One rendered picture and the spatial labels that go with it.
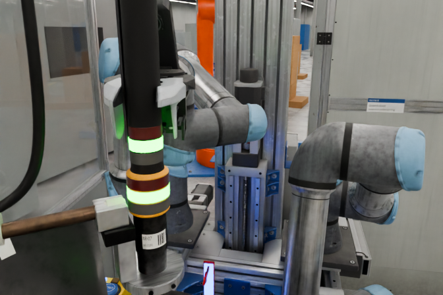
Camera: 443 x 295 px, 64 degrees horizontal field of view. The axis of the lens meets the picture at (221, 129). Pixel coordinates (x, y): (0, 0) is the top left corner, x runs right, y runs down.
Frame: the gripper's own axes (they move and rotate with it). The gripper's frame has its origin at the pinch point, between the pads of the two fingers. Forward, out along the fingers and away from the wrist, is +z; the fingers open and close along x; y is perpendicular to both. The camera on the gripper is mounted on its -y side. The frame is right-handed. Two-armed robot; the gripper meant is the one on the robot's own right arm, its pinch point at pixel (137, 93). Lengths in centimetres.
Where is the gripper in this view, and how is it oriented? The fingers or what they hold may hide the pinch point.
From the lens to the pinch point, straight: 33.7
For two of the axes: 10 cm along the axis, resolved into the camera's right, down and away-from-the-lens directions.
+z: 0.3, 2.6, -9.6
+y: 0.0, 9.6, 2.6
